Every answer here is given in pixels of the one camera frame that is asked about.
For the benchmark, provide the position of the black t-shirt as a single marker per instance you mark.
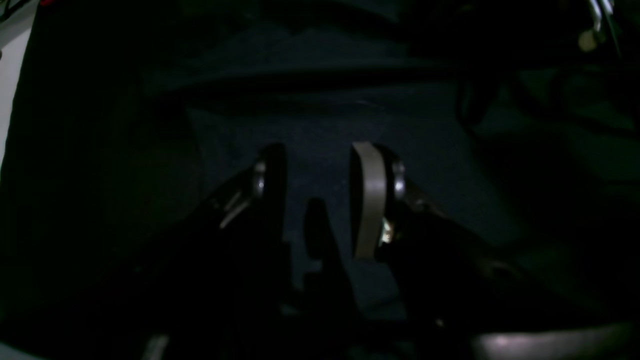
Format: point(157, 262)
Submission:
point(317, 89)

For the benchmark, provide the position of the black table cover cloth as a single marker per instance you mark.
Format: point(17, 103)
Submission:
point(94, 168)

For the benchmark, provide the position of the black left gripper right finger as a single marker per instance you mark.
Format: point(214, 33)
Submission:
point(377, 188)

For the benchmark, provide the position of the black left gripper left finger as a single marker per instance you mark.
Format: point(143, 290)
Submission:
point(250, 206)

